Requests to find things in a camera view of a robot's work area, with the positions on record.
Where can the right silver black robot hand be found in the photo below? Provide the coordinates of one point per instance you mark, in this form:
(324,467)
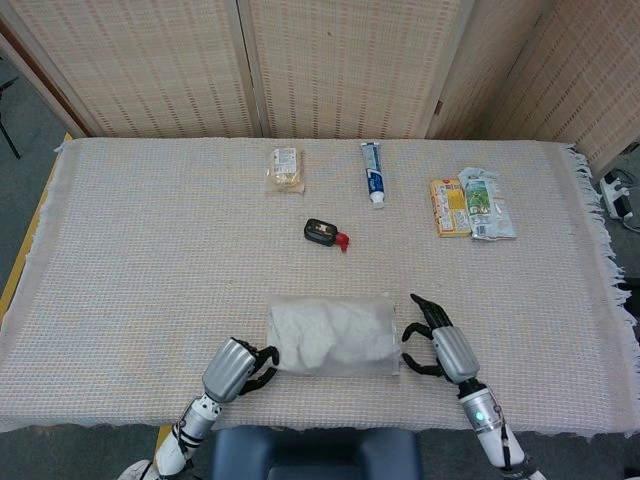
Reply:
(452,352)

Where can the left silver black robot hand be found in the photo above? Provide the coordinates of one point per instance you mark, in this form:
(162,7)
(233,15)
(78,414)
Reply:
(227,370)

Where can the transparent plastic zip bag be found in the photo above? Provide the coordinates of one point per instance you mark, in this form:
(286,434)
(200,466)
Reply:
(385,320)

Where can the green white snack package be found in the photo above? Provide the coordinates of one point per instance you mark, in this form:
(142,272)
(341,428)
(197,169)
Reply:
(485,205)

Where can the beige woven tablecloth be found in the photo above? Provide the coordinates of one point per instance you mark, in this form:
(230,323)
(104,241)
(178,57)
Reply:
(150,260)

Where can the yellow cardboard box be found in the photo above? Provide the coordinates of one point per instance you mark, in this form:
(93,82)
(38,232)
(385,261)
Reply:
(447,207)

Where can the black and red small device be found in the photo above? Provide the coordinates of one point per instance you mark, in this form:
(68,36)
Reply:
(320,231)

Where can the blue white toothpaste tube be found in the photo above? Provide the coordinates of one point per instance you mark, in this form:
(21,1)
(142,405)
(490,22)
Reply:
(374,175)

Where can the clear packet of crackers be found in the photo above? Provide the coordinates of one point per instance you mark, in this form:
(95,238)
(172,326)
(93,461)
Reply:
(285,170)

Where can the white power strip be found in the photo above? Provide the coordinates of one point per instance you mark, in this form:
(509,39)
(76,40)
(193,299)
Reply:
(617,192)

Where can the wicker folding screen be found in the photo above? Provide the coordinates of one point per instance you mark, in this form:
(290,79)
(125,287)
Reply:
(350,65)

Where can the black stand leg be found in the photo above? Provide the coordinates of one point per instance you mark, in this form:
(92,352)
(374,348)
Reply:
(7,125)

